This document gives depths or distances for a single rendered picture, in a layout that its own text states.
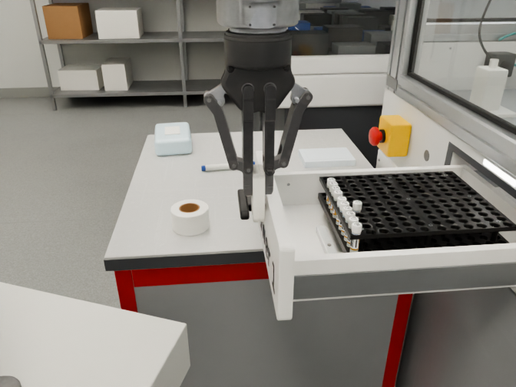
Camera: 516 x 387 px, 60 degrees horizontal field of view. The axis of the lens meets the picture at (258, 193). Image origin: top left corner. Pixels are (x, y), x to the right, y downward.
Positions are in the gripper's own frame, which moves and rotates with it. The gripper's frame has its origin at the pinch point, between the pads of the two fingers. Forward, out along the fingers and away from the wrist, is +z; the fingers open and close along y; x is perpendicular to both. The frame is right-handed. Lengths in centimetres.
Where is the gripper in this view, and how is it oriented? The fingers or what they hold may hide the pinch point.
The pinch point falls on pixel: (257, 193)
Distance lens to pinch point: 58.3
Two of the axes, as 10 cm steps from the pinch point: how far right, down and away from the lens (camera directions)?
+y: 10.0, -0.5, 0.9
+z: 0.0, 8.9, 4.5
